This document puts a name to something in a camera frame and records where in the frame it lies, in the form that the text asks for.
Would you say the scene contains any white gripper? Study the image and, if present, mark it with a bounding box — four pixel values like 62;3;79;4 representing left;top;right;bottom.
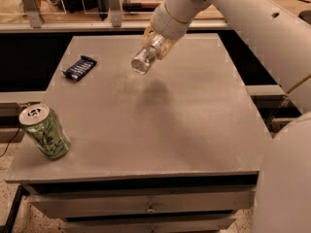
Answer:
141;2;191;60

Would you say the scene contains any silver redbull can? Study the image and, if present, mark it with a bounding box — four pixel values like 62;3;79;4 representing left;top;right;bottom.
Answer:
131;35;164;75

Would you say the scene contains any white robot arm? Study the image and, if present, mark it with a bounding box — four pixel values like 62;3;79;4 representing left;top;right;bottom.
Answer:
145;0;311;233

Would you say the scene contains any blue rxbar blueberry wrapper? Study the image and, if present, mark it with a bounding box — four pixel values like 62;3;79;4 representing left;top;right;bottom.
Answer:
63;55;97;82

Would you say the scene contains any green soda can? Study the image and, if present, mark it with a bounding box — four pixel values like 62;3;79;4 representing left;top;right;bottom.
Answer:
18;104;70;160

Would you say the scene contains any grey cabinet upper drawer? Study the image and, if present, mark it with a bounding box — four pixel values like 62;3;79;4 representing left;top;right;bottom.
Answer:
28;186;255;218

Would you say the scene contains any grey cabinet drawer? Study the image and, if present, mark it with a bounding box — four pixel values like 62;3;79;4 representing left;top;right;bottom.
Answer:
63;215;235;233
28;186;255;218

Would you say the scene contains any grey cabinet lower drawer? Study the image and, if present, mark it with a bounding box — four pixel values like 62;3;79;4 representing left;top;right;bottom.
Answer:
63;215;235;233

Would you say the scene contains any metal railing post middle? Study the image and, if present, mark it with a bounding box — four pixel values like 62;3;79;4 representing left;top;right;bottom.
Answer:
109;0;122;27

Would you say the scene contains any metal railing post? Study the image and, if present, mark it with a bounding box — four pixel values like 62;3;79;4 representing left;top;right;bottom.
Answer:
109;0;122;27
21;0;44;28

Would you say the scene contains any metal railing post left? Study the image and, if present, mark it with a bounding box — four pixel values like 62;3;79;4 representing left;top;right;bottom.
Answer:
21;0;44;28

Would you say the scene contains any black cable on floor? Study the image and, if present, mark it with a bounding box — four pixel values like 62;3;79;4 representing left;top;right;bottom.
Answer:
0;126;21;158

